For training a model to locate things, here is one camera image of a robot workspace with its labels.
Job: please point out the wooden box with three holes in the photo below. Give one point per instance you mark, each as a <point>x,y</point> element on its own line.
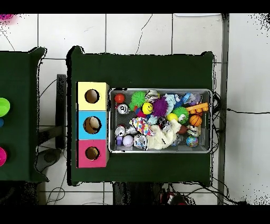
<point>92,107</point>

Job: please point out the silver mesh bin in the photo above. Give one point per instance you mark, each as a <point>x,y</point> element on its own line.
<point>205,135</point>

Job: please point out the crushed black can silver lid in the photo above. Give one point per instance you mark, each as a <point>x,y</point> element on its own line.
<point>123,109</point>

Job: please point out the yellow smiley ball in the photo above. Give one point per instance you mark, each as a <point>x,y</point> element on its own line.
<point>147,108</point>

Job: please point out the white cloth with coloured dots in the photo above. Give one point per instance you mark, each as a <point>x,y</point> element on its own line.
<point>141,126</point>

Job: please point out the red ball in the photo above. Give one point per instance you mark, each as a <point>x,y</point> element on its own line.
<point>119,98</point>

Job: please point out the crushed red can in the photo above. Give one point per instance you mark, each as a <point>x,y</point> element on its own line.
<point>120,131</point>

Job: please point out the purple spiky rubber toy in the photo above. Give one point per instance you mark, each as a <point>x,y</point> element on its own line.
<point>159,106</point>

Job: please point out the white baseball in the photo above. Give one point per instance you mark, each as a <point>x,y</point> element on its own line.
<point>128,141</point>

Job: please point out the purple toy block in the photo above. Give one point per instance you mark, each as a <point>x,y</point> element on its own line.
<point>119,141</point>

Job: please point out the dark green table cloth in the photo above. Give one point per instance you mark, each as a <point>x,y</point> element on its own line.
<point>137,69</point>
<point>16,84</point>

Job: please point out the orange basketball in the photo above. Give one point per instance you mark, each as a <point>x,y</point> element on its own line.
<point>195,120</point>

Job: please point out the green round object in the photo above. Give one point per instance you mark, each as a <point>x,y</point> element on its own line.
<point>3,107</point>

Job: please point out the blue round object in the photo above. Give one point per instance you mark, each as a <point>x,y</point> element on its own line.
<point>1,122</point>

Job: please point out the pink round object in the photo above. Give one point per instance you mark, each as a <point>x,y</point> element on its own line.
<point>2,156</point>

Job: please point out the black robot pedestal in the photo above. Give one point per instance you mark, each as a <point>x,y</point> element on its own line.
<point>135,193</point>

